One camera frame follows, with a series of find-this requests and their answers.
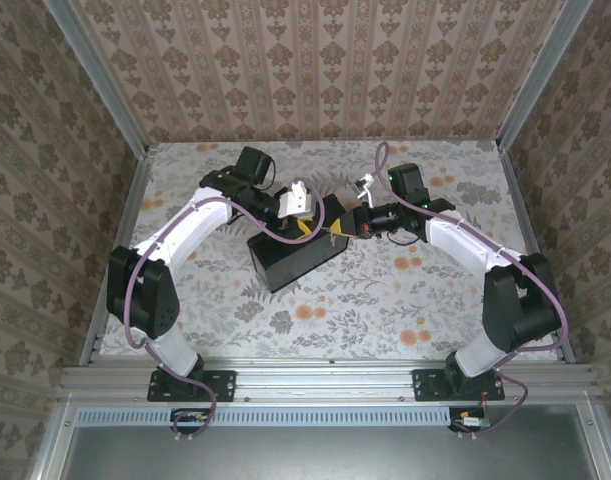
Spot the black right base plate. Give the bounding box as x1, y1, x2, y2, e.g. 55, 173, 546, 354
413, 368, 506, 402

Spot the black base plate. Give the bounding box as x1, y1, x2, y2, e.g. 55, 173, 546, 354
413, 368, 506, 402
147, 368, 236, 403

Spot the aluminium table side rail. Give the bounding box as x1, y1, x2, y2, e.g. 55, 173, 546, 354
79, 149, 157, 366
498, 147, 577, 364

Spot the horizontal aluminium mounting rail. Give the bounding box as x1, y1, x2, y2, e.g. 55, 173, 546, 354
59, 358, 599, 401

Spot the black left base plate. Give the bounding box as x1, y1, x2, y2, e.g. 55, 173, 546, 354
147, 368, 236, 403

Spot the aluminium frame post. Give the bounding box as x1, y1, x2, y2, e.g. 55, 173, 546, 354
497, 0, 594, 150
43, 0, 151, 157

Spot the grey metal sheet panel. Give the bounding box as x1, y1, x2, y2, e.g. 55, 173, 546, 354
59, 404, 600, 480

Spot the starry night patterned box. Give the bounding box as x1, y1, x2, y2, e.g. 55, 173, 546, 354
247, 193, 350, 294

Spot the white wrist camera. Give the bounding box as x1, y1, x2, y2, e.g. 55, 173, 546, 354
277, 180, 317, 221
353, 172, 378, 205

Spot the grey slotted cable duct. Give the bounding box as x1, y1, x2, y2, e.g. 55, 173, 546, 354
77, 405, 452, 428

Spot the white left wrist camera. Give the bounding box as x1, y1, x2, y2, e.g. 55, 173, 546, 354
277, 180, 317, 221

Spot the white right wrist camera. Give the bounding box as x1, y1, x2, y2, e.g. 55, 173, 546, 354
353, 172, 378, 205

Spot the black connector board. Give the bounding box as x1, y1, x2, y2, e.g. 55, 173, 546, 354
170, 408, 212, 434
448, 406, 489, 433

